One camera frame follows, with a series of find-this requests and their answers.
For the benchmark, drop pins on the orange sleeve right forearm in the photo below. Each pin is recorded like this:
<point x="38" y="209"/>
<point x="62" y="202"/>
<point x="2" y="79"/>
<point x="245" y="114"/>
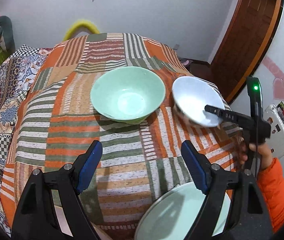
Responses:
<point x="271" y="183"/>

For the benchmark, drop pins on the white box with stickers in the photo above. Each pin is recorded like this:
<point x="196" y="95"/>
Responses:
<point x="274" y="114"/>

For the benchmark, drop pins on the mint green bowl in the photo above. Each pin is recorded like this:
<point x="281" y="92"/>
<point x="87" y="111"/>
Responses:
<point x="128" y="94"/>

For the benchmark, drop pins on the brown wooden door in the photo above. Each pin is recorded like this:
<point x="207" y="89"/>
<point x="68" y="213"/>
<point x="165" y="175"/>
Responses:
<point x="247" y="38"/>

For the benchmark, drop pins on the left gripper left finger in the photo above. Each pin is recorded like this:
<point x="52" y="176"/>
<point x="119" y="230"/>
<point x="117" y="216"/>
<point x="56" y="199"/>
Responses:
<point x="85" y="166"/>

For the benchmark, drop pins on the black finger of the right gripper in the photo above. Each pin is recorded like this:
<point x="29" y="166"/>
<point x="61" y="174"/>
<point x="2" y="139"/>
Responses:
<point x="226" y="115"/>

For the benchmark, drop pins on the mint green plate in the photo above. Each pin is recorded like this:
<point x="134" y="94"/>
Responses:
<point x="172" y="215"/>

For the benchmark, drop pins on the striped patchwork tablecloth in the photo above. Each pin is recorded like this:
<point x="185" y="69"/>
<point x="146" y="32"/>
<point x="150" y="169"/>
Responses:
<point x="57" y="122"/>

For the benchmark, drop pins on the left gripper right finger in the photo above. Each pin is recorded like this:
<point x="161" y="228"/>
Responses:
<point x="198" y="166"/>

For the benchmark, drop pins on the white bowl with dark pattern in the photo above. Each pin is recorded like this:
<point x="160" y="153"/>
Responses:
<point x="191" y="95"/>

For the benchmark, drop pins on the patterned bed quilt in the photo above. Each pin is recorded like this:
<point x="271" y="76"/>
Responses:
<point x="17" y="74"/>

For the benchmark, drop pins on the grey plush toy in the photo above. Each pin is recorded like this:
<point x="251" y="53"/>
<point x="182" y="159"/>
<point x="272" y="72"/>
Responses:
<point x="6" y="35"/>

